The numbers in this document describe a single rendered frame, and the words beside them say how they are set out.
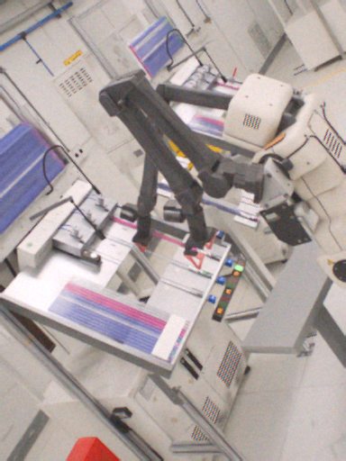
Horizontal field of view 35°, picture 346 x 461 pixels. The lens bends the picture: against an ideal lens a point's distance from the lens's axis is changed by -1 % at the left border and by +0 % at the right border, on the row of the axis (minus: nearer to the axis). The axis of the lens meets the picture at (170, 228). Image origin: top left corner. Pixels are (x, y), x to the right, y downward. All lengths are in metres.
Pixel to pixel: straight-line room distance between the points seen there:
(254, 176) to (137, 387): 1.13
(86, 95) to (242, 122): 1.82
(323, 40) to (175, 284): 4.68
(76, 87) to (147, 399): 1.83
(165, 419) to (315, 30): 4.96
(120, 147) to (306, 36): 3.63
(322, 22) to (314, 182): 4.82
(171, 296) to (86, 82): 1.52
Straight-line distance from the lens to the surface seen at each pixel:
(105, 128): 3.32
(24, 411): 3.91
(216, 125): 3.13
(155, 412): 2.35
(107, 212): 2.39
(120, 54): 3.17
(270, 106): 1.57
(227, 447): 2.20
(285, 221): 1.71
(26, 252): 2.21
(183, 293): 2.19
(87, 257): 2.22
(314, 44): 6.53
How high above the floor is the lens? 1.74
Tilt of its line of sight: 20 degrees down
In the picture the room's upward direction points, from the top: 38 degrees counter-clockwise
